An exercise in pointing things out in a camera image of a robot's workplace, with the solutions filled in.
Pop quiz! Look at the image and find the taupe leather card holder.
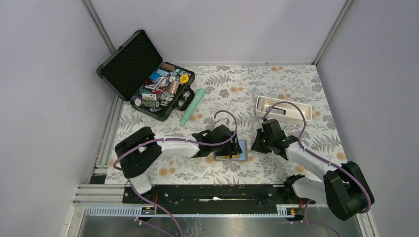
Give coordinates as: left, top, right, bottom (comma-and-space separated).
213, 140, 248, 161

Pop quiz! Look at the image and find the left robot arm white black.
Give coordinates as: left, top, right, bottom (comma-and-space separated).
114, 125, 244, 203

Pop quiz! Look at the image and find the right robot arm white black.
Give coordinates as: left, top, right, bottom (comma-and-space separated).
251, 119, 375, 221

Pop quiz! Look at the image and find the card in white tray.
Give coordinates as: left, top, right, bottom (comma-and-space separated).
270, 108, 286, 115

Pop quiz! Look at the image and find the playing card deck box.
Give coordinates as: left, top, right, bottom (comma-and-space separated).
141, 93, 158, 101

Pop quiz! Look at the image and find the white rectangular tray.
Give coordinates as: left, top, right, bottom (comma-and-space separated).
254, 96, 303, 125

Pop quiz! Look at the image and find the floral patterned table mat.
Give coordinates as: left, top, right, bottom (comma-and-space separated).
115, 65, 346, 184

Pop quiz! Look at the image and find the mint green tube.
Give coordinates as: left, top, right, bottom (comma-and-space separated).
180, 88, 206, 126

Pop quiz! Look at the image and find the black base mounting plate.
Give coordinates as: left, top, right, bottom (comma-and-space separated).
123, 185, 308, 216

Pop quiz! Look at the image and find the yellow poker chip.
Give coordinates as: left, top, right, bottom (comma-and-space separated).
179, 74, 189, 84

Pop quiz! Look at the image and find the black poker chip case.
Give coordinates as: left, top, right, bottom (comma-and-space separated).
96, 30, 195, 121

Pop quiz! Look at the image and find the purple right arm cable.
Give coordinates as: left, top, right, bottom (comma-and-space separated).
261, 101, 374, 237

